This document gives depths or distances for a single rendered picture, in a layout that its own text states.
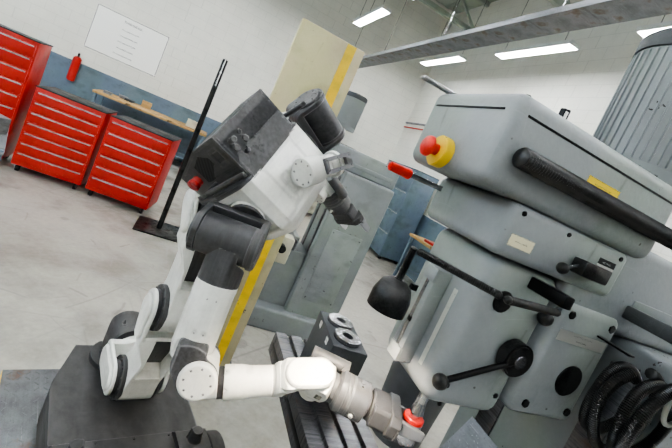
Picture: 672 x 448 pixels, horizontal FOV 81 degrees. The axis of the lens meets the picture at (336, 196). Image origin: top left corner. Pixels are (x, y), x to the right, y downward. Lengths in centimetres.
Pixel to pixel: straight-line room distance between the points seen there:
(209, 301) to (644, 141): 96
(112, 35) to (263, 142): 903
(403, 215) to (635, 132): 730
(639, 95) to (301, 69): 177
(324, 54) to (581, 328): 197
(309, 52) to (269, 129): 153
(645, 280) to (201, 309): 94
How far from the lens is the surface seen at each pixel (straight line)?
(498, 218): 75
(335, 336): 130
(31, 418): 190
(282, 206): 91
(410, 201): 818
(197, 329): 88
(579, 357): 102
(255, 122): 94
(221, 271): 84
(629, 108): 108
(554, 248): 83
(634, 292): 107
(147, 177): 525
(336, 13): 1028
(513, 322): 88
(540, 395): 100
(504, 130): 69
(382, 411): 97
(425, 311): 85
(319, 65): 246
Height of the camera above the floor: 168
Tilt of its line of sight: 6 degrees down
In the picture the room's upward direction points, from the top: 24 degrees clockwise
